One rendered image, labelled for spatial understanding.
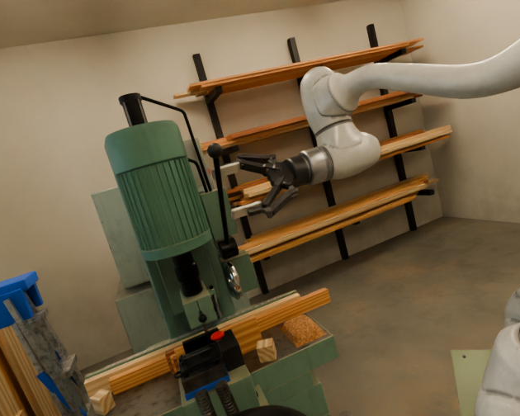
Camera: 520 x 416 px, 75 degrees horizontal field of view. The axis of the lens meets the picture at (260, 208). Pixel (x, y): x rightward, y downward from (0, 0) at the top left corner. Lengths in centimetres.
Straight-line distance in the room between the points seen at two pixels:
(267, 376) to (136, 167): 56
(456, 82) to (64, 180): 298
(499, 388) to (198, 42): 333
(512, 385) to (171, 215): 69
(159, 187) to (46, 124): 260
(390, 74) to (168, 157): 51
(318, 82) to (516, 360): 68
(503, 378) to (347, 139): 55
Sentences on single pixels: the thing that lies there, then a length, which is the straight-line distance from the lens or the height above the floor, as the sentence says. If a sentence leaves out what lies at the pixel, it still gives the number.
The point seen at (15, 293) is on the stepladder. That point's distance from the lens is 160.
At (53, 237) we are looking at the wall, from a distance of 332.
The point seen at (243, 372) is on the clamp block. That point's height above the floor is 96.
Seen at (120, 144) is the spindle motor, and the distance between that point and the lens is 82.
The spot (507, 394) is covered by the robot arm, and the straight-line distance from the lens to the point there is 70.
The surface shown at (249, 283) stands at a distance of 112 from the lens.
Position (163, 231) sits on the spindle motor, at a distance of 80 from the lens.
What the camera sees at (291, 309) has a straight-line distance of 101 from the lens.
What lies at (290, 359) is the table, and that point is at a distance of 88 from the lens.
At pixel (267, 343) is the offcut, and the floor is 94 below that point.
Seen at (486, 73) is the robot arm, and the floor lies 140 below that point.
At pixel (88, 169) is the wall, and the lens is 326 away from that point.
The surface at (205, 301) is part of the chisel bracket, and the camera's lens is 89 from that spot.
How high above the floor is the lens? 137
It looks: 9 degrees down
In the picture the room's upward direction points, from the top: 16 degrees counter-clockwise
